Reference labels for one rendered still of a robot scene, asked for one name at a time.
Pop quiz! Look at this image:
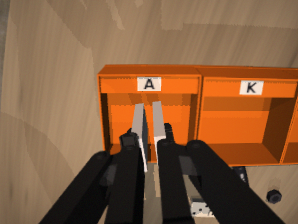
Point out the orange three-compartment bin rack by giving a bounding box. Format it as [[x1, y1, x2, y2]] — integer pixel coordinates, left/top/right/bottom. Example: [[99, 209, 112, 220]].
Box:
[[97, 64, 298, 166]]

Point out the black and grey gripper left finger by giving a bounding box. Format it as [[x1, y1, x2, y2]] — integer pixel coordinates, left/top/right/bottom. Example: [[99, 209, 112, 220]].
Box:
[[39, 103, 148, 224]]

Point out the dark grey hex nut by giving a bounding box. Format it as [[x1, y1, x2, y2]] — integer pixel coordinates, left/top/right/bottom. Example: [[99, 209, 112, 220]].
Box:
[[266, 189, 282, 204]]

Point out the white domino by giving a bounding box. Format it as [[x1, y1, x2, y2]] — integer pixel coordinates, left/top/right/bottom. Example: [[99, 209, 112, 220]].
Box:
[[190, 198, 214, 217]]

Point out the black aa battery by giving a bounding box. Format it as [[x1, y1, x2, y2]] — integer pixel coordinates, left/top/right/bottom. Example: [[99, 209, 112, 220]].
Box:
[[232, 166, 250, 187]]

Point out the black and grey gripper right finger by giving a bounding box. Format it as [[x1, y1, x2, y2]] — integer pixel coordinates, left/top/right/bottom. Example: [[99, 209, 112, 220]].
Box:
[[152, 101, 285, 224]]

